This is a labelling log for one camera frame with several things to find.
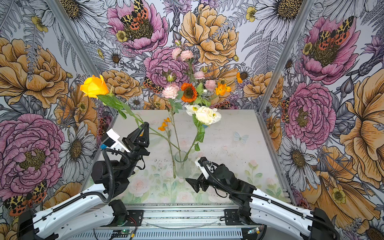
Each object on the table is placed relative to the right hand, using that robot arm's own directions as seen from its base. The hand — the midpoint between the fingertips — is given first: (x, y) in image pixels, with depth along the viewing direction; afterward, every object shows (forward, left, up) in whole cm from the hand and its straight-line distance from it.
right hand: (193, 177), depth 73 cm
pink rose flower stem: (+49, -11, +17) cm, 53 cm away
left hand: (+7, +14, +30) cm, 34 cm away
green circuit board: (-19, +33, -15) cm, 40 cm away
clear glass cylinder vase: (+8, +6, -6) cm, 11 cm away
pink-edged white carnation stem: (+15, +8, +13) cm, 22 cm away
